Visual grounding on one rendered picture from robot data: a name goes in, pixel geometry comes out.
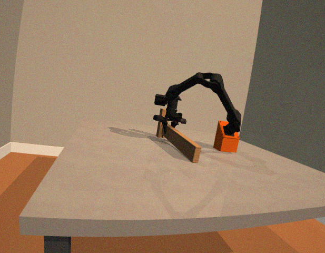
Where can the wooden post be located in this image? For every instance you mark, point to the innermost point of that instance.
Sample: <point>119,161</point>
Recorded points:
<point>160,126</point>

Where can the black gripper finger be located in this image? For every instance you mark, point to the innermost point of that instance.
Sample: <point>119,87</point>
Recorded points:
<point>174,124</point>
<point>164,126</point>

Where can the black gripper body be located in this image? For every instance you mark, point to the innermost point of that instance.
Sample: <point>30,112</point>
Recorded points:
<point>164,119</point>

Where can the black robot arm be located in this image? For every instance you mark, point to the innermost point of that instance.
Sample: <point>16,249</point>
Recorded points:
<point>216,85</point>

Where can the wooden rail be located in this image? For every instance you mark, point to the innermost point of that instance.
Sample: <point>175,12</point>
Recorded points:
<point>185,145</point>

